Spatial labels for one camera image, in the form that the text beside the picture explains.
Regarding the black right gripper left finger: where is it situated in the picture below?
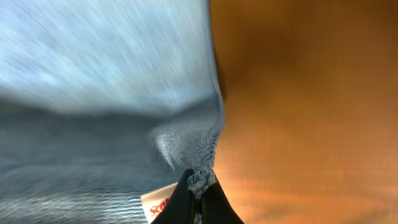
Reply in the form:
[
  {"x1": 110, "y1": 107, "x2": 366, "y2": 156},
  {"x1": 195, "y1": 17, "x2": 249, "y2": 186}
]
[{"x1": 151, "y1": 169, "x2": 195, "y2": 224}]

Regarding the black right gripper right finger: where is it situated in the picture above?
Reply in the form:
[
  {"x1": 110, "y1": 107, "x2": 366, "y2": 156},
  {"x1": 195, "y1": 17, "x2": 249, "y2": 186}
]
[{"x1": 200, "y1": 179, "x2": 244, "y2": 224}]

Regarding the blue microfiber cloth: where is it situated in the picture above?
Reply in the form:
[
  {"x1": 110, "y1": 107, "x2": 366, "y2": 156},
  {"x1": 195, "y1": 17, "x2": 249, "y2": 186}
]
[{"x1": 1, "y1": 0, "x2": 224, "y2": 223}]

